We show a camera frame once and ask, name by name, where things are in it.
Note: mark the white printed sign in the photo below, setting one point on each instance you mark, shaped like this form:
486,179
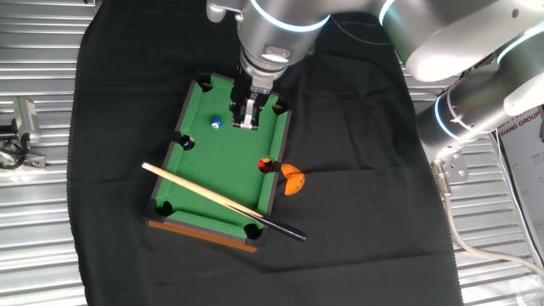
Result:
527,161

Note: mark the black cloth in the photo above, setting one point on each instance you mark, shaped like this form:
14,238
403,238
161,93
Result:
361,234

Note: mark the dark blue pool ball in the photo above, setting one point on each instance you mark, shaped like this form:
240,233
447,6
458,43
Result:
189,144

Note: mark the metal camera stand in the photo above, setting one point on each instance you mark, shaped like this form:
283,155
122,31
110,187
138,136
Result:
34,161

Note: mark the silver camera bracket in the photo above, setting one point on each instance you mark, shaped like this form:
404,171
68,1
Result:
219,10

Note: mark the red pool ball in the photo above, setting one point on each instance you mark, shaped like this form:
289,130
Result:
265,165

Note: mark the silver camera on stand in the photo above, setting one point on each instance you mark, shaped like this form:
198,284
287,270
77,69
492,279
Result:
27,119

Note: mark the mini green pool table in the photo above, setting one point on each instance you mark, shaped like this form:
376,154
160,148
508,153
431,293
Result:
225,170

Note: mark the clear plastic bag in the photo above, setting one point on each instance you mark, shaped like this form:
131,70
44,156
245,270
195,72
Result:
531,295

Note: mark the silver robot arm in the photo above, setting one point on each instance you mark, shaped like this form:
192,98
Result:
280,30

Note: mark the orange half-round plastic piece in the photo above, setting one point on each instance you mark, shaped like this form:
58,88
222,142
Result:
293,178

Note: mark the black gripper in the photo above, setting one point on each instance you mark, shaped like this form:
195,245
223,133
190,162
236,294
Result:
240,91

